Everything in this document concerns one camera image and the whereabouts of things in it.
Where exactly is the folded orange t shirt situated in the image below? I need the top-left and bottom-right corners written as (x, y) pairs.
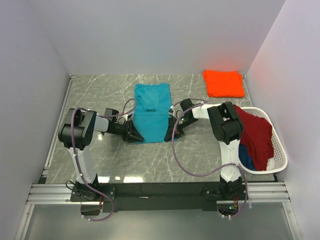
top-left (202, 70), bottom-right (245, 98)

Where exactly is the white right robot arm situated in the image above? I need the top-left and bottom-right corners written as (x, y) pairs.
top-left (164, 98), bottom-right (247, 200)

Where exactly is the white laundry basket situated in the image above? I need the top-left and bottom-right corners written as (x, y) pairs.
top-left (240, 107), bottom-right (288, 175)

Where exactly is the teal polo shirt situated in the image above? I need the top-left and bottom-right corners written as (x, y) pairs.
top-left (133, 83), bottom-right (172, 144)

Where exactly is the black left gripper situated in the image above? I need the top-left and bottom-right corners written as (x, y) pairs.
top-left (111, 119), bottom-right (144, 143)

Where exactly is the dark red shirt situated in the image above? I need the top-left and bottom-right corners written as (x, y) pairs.
top-left (234, 105), bottom-right (274, 171)

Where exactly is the aluminium frame rail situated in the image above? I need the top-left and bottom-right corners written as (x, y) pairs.
top-left (26, 182), bottom-right (291, 205)

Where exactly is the blue shirt in basket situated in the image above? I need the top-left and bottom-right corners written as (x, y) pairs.
top-left (238, 143), bottom-right (256, 171)

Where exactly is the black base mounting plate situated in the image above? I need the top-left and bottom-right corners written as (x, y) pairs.
top-left (70, 182), bottom-right (247, 213)

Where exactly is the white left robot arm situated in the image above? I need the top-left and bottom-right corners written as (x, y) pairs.
top-left (58, 108), bottom-right (144, 202)

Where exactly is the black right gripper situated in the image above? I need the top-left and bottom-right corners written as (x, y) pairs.
top-left (164, 115), bottom-right (200, 142)

